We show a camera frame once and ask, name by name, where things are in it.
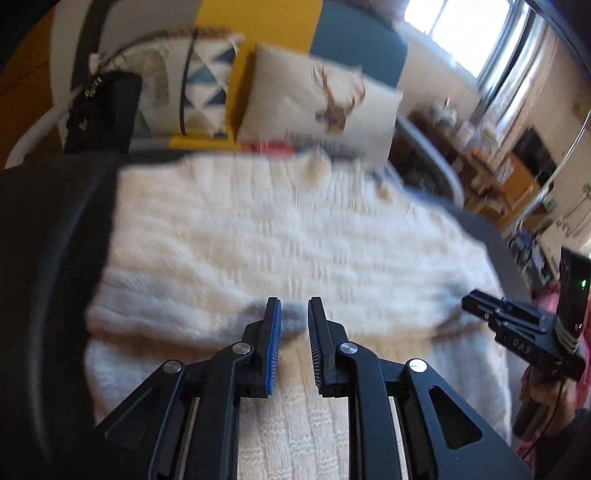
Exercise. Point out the pink bed quilt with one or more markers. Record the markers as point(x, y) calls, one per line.
point(533, 413)

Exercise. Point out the triangle pattern cushion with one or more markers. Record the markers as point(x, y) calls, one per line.
point(185, 77)

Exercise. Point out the blue yellow grey sofa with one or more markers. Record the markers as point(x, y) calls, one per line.
point(329, 29)

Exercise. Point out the black handbag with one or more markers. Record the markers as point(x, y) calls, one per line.
point(103, 114)

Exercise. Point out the wooden folding chair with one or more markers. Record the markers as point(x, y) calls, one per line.
point(515, 187)

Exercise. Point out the person's right hand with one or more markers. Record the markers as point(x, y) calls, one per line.
point(560, 398)

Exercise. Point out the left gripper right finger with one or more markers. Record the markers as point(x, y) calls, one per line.
point(405, 420)

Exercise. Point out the black television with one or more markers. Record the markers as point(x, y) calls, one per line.
point(533, 153)

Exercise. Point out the cream knitted sweater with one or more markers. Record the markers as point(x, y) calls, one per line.
point(199, 245)

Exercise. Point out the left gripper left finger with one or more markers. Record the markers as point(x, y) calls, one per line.
point(182, 421)

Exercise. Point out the pink cloth on sofa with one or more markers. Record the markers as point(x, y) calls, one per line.
point(274, 148)

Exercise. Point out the wooden side table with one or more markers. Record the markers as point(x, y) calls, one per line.
point(483, 193)

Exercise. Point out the deer print cushion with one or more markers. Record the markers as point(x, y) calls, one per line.
point(308, 101)

